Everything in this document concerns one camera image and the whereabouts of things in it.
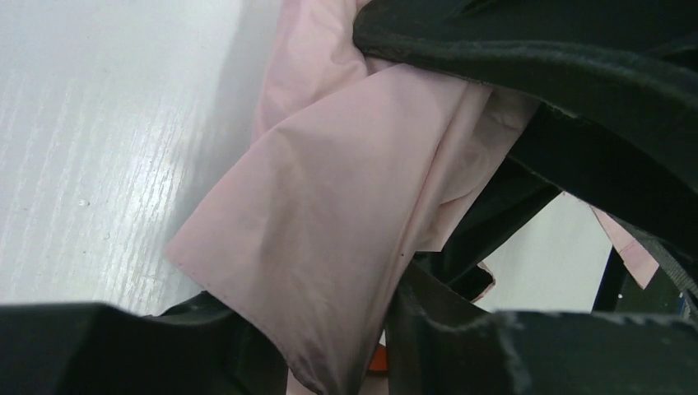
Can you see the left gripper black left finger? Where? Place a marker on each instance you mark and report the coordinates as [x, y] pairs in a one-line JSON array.
[[199, 346]]

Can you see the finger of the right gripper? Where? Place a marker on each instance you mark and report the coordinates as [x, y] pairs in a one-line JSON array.
[[616, 63]]

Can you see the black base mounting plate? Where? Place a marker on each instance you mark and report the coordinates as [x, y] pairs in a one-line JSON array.
[[619, 292]]

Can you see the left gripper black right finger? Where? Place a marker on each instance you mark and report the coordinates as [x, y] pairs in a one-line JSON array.
[[440, 343]]

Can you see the pink and black folding umbrella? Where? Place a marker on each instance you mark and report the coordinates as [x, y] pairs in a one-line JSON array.
[[360, 166]]

